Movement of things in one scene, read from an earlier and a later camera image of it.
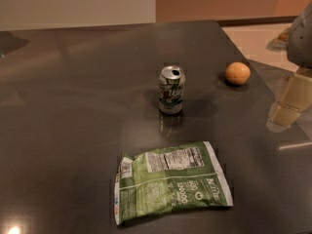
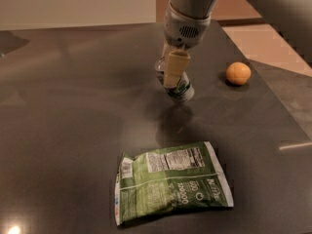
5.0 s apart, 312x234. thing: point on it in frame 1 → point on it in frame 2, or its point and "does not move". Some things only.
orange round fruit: x=237 y=73 does not move
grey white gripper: x=301 y=41 → x=182 y=32
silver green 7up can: x=172 y=85 → x=183 y=91
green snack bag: x=159 y=180 does not move
